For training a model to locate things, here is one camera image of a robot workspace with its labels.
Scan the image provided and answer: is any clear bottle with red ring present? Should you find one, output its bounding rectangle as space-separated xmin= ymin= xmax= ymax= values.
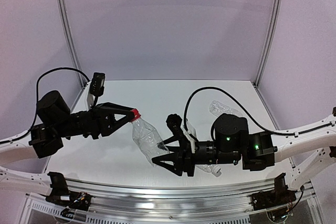
xmin=131 ymin=118 xmax=170 ymax=167

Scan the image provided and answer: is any red bottle cap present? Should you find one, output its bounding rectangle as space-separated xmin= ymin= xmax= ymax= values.
xmin=131 ymin=109 xmax=141 ymax=122

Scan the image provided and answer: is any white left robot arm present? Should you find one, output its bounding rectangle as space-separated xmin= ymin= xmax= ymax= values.
xmin=1 ymin=90 xmax=139 ymax=197

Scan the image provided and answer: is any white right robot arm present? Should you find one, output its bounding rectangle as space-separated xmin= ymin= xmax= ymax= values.
xmin=152 ymin=113 xmax=335 ymax=191

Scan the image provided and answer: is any clear bottle near front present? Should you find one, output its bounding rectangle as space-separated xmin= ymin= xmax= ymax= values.
xmin=196 ymin=165 xmax=222 ymax=177

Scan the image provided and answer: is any clear bottle far right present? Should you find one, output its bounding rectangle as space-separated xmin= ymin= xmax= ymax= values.
xmin=209 ymin=100 xmax=243 ymax=117

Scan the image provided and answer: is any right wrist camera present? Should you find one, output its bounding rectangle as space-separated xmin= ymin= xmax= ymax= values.
xmin=181 ymin=121 xmax=197 ymax=154

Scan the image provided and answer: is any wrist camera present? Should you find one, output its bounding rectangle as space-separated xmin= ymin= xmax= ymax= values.
xmin=181 ymin=121 xmax=197 ymax=154
xmin=86 ymin=72 xmax=106 ymax=108

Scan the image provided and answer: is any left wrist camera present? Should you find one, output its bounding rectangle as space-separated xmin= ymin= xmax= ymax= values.
xmin=86 ymin=72 xmax=106 ymax=108

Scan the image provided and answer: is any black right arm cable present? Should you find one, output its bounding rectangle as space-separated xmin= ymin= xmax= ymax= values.
xmin=184 ymin=86 xmax=334 ymax=137

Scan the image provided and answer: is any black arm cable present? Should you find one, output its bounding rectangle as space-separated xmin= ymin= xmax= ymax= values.
xmin=15 ymin=67 xmax=91 ymax=141
xmin=184 ymin=86 xmax=334 ymax=137

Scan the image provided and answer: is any aluminium front table rail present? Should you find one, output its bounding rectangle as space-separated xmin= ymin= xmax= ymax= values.
xmin=43 ymin=176 xmax=316 ymax=224

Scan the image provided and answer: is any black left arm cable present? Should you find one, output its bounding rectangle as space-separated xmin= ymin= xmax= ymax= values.
xmin=15 ymin=67 xmax=91 ymax=141

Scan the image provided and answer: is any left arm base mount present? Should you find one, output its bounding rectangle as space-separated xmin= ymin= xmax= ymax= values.
xmin=45 ymin=172 xmax=92 ymax=218

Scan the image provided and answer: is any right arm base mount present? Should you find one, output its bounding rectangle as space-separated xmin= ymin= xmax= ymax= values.
xmin=251 ymin=173 xmax=305 ymax=223

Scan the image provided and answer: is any right aluminium frame post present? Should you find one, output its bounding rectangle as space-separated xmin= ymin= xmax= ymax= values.
xmin=253 ymin=0 xmax=281 ymax=89

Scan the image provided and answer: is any aluminium frame post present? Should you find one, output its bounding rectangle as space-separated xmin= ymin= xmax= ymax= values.
xmin=53 ymin=0 xmax=87 ymax=88
xmin=253 ymin=0 xmax=281 ymax=89

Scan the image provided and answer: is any left aluminium frame post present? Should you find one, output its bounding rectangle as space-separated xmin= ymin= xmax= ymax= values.
xmin=53 ymin=0 xmax=87 ymax=88

